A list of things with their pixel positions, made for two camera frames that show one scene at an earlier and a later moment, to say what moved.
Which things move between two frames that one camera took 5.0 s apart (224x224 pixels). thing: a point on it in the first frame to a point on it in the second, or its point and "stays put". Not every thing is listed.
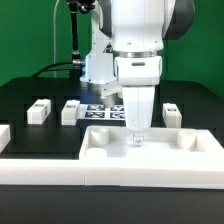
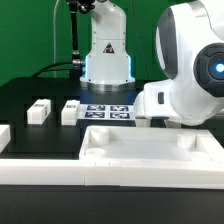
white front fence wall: (87, 172) stays put
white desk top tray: (163, 145) stays put
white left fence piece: (5, 136) stays put
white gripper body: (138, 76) to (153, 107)
